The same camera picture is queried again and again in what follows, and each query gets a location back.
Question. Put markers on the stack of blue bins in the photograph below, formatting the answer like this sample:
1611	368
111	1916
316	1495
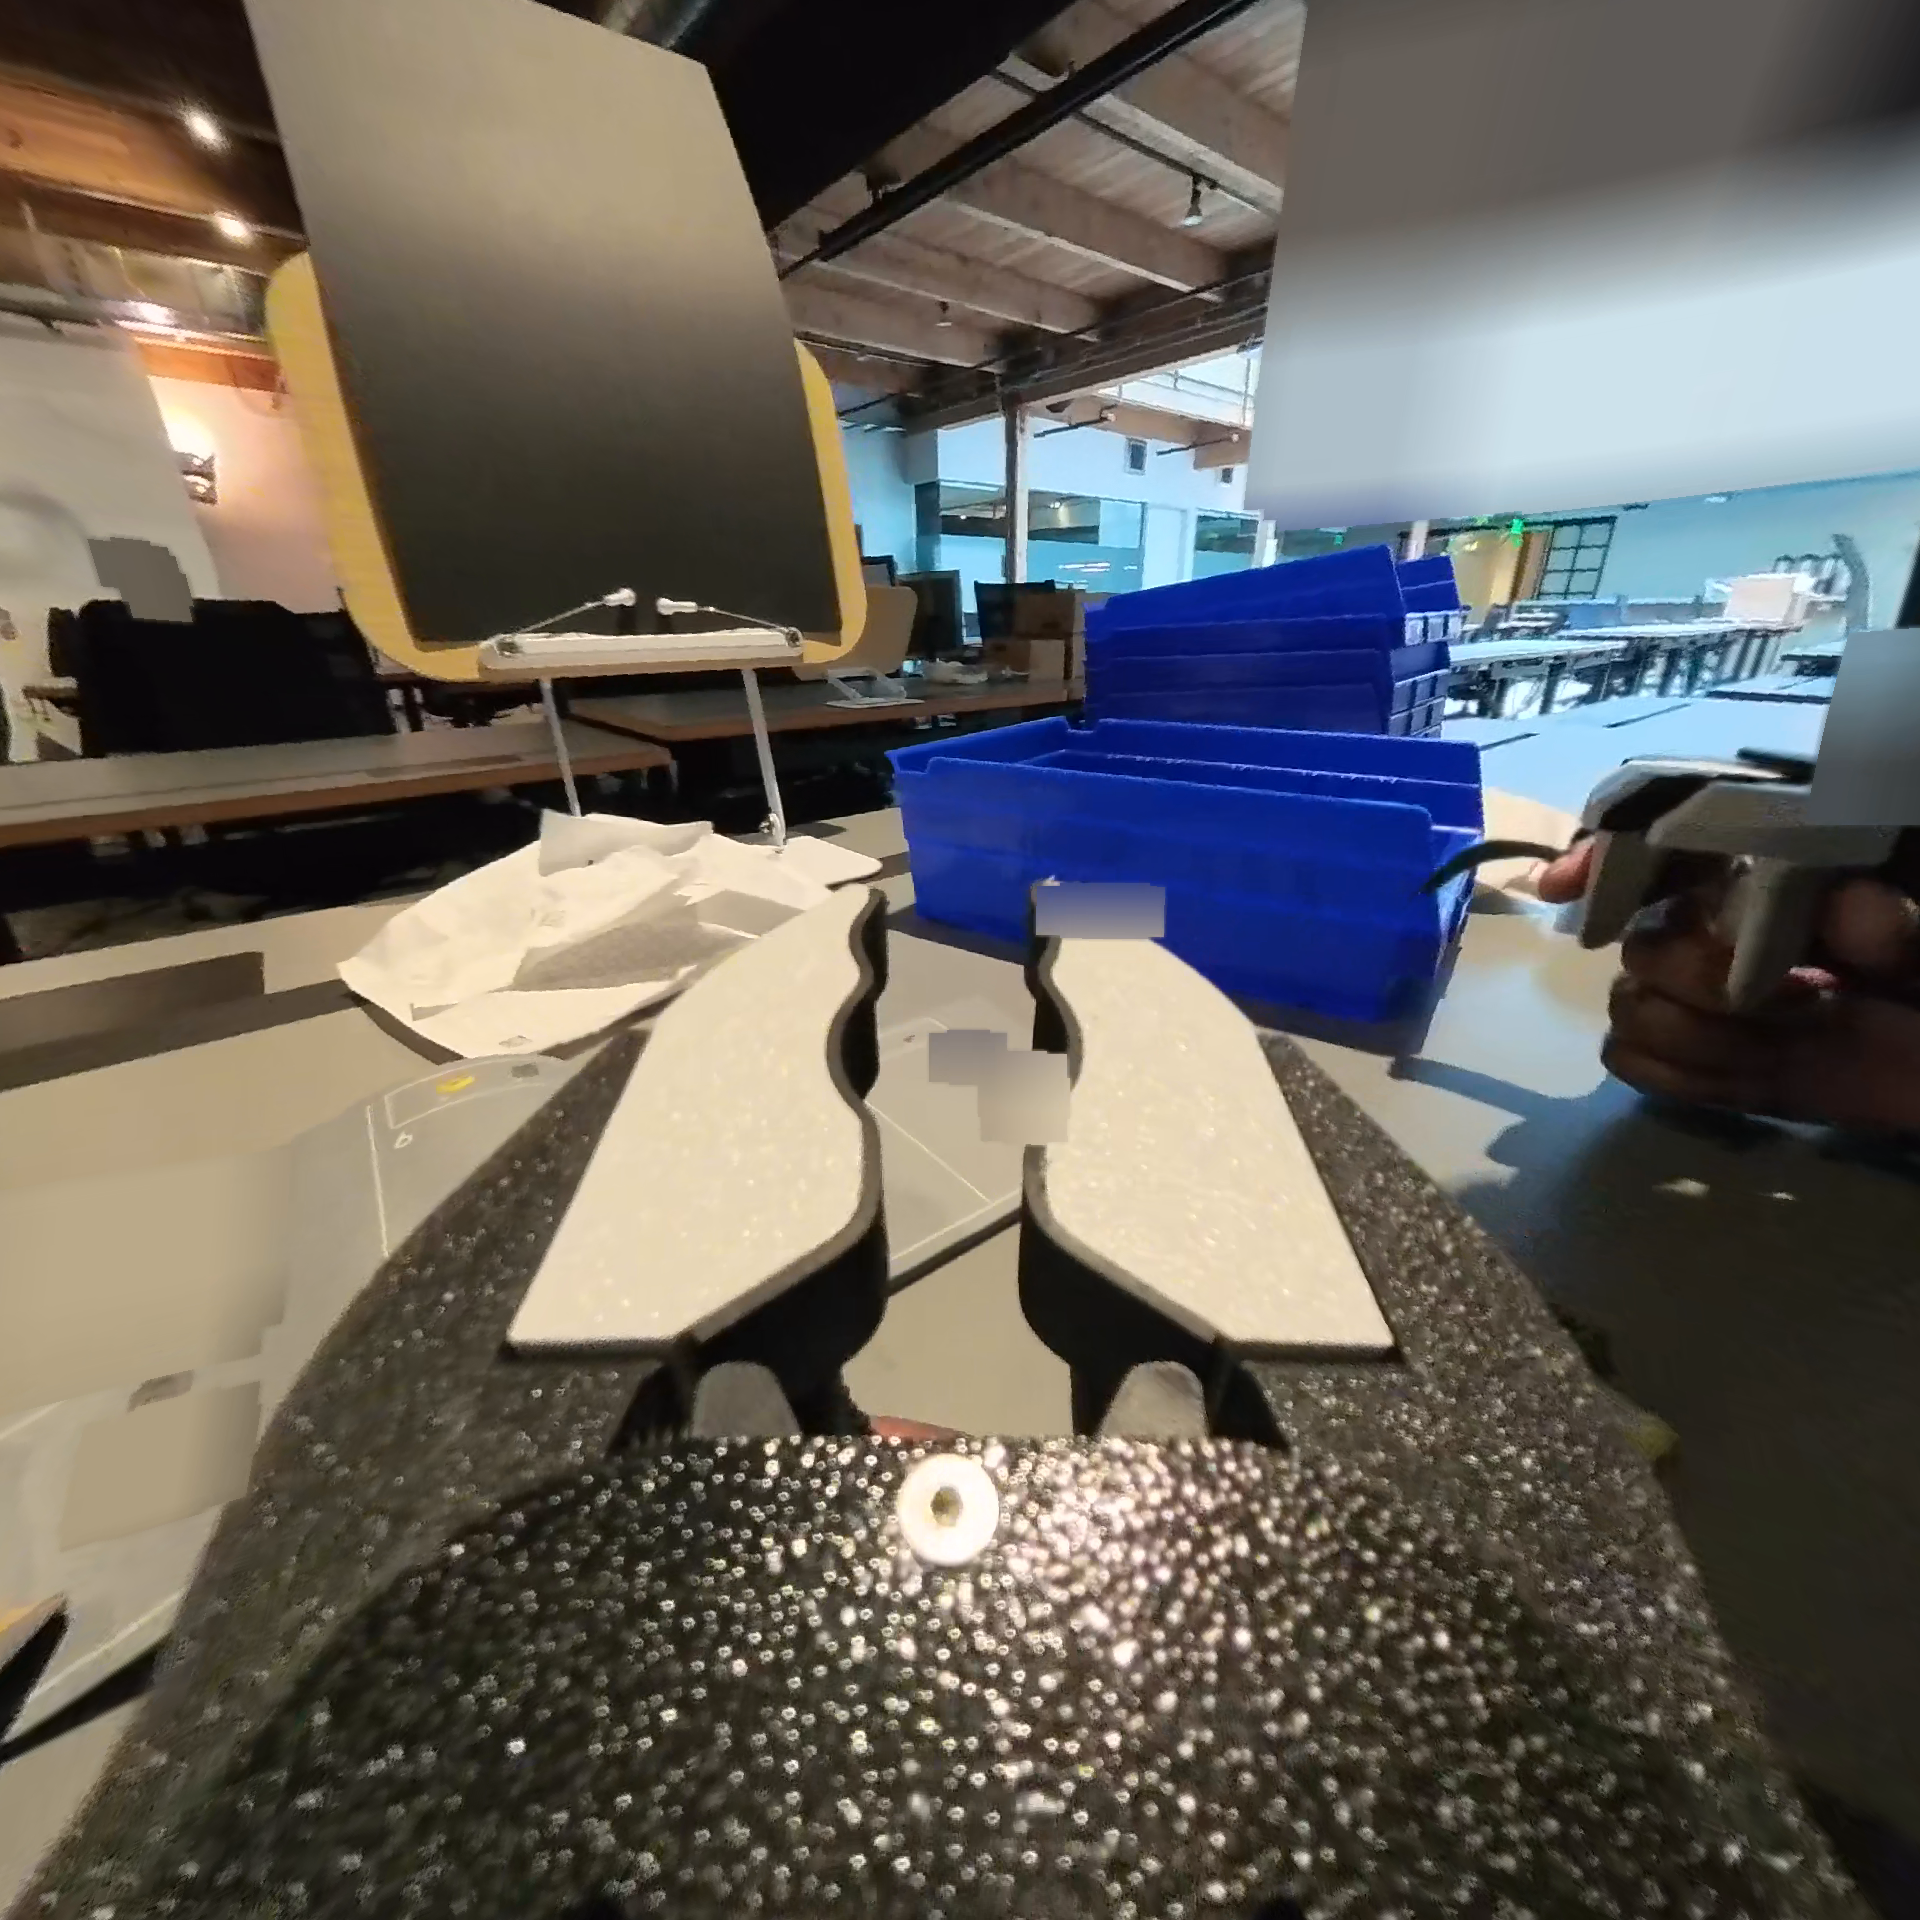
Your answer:
1261	645

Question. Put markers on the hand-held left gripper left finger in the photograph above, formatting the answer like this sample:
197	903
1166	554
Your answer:
720	1140

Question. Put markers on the wooden office table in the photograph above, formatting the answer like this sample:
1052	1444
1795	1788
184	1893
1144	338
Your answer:
300	780

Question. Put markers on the person's right hand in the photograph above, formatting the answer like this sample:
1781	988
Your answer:
1771	1059

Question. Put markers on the black flat panel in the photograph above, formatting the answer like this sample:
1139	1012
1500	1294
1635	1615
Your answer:
554	330

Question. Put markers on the blue plastic bin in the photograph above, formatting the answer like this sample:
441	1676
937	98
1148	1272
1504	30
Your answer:
1201	841

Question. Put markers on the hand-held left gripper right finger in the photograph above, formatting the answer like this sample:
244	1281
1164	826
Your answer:
1201	1184

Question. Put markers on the rounded wooden board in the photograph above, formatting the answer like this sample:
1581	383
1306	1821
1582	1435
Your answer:
323	494

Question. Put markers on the clear acrylic stand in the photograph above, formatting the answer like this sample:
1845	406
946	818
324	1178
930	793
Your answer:
645	650

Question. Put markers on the crumpled white paper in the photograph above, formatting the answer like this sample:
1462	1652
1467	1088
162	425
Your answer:
495	961

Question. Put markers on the grey instruction booklet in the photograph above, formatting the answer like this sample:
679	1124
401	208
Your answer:
450	1124

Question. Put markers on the grey desk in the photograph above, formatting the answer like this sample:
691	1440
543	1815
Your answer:
1575	1274

